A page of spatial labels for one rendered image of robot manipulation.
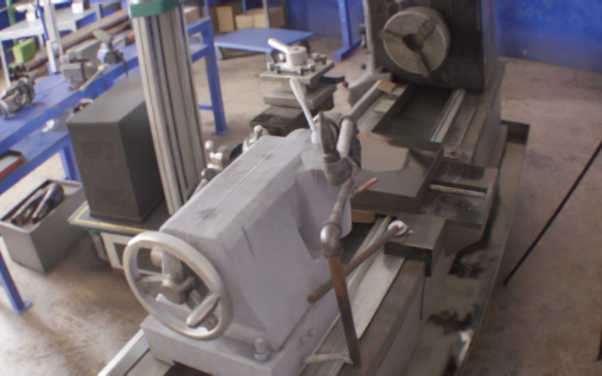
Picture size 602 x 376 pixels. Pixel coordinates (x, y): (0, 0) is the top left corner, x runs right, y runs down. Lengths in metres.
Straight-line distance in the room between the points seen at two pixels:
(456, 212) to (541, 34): 4.28
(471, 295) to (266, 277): 1.05
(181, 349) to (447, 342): 0.93
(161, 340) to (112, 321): 1.56
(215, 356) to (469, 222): 0.73
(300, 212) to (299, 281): 0.14
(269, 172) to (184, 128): 1.67
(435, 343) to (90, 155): 1.72
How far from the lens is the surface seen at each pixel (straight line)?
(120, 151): 2.58
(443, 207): 1.55
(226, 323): 0.98
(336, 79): 1.82
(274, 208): 1.10
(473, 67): 2.37
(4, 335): 2.95
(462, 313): 1.92
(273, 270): 1.09
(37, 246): 3.16
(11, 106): 3.07
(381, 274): 1.39
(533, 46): 5.72
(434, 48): 2.16
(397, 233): 1.42
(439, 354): 1.79
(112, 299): 2.87
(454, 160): 1.78
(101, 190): 2.78
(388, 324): 1.27
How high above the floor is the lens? 1.71
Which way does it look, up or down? 30 degrees down
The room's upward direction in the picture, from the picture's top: 7 degrees counter-clockwise
